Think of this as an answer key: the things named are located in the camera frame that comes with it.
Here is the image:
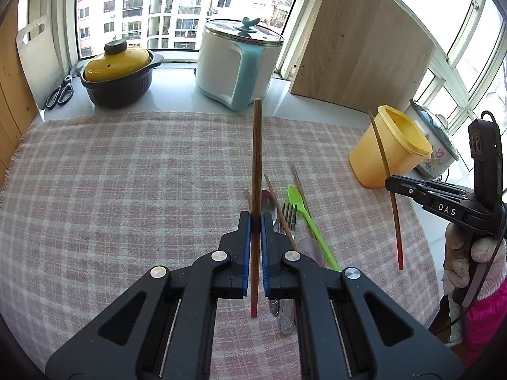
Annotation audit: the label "metal fork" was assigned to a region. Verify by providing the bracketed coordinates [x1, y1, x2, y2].
[279, 202, 295, 336]

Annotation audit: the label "thin red-tipped wooden chopstick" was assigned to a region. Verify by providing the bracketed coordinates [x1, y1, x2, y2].
[367, 110, 405, 271]

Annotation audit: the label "metal spoon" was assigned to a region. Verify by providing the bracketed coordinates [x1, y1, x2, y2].
[261, 190, 280, 317]

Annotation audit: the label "pink sleeve forearm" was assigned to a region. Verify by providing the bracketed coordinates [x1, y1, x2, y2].
[463, 279, 506, 368]

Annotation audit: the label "gloved right hand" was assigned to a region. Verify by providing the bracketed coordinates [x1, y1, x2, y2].
[443, 223, 506, 299]

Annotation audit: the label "floral white rice cooker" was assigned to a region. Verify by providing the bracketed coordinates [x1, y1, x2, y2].
[403, 98, 461, 180]

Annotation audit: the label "yellow plastic cup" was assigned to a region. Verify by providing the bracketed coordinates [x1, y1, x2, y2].
[349, 105, 432, 189]

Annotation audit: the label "wooden chopstick beside spoon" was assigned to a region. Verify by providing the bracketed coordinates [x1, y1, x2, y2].
[287, 165, 317, 238]

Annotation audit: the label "pink plaid cloth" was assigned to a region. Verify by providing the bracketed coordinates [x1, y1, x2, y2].
[1, 111, 439, 368]

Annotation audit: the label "wooden board panel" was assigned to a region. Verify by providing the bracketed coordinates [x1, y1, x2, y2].
[291, 0, 436, 112]

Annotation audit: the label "white teal electric cooker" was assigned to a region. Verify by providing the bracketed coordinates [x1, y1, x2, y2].
[195, 17, 284, 111]

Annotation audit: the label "black pot yellow lid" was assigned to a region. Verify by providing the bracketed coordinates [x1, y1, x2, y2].
[80, 40, 164, 109]

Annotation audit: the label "black scissors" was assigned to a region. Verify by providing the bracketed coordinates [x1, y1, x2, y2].
[45, 75, 74, 110]

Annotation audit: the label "wooden slat crate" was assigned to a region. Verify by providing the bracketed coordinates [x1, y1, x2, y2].
[0, 3, 37, 184]

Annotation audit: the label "white cutting board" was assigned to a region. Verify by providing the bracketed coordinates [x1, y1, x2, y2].
[16, 15, 64, 110]

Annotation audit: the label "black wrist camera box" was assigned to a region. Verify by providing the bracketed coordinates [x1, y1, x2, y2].
[468, 118, 503, 212]

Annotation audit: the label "black camera cable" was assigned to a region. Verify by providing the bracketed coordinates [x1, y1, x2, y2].
[429, 110, 507, 337]

